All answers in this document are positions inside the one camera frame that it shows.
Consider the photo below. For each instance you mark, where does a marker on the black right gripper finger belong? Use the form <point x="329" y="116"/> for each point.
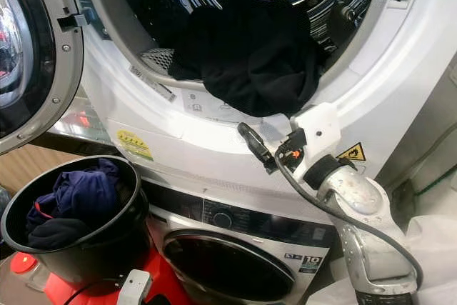
<point x="257" y="144"/>

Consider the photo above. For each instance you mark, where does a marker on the large black garment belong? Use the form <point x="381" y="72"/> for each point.
<point x="257" y="55"/>

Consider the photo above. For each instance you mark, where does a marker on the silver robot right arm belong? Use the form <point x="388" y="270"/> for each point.
<point x="371" y="248"/>

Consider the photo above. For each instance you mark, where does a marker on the white washing machine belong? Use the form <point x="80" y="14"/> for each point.
<point x="264" y="237"/>

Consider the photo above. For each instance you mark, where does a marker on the white tumble dryer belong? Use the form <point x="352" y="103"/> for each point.
<point x="207" y="162"/>

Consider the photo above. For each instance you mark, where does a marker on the yellow triangle warning sticker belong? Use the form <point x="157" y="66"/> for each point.
<point x="351" y="153"/>

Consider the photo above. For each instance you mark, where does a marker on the round washer control knob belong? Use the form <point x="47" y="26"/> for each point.
<point x="221" y="219"/>

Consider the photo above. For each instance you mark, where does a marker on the dark washer badge sticker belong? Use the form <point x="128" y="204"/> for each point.
<point x="310" y="262"/>

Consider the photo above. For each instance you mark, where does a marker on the yellow rectangular sticker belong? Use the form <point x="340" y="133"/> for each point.
<point x="134" y="144"/>

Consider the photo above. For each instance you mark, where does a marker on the dark glass washer door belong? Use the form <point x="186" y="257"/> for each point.
<point x="228" y="269"/>

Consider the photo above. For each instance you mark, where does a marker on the grey lint filter mesh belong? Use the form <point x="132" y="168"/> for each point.
<point x="158" y="58"/>

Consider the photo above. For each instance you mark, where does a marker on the red plastic stool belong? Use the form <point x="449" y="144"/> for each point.
<point x="164" y="283"/>

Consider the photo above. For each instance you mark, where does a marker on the clear container with red lid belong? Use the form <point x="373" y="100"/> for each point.
<point x="23" y="262"/>

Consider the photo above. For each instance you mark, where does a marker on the navy blue garment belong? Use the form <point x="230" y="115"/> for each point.
<point x="82" y="194"/>

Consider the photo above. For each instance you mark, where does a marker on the round dryer door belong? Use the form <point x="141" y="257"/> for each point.
<point x="36" y="48"/>

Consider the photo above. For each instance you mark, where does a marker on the black plastic bucket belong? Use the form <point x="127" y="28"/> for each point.
<point x="114" y="258"/>

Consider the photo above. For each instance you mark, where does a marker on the small dark folded garment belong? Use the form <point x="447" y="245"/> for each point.
<point x="57" y="233"/>

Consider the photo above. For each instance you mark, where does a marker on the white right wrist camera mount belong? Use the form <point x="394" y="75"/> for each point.
<point x="318" y="123"/>

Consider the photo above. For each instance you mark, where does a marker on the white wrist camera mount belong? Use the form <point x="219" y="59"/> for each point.
<point x="318" y="123"/>
<point x="134" y="287"/>

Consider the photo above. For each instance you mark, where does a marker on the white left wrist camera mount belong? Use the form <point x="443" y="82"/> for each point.
<point x="134" y="287"/>

